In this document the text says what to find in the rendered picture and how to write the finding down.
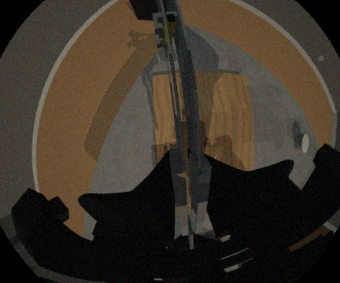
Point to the wooden board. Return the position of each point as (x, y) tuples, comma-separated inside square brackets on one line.
[(225, 120)]

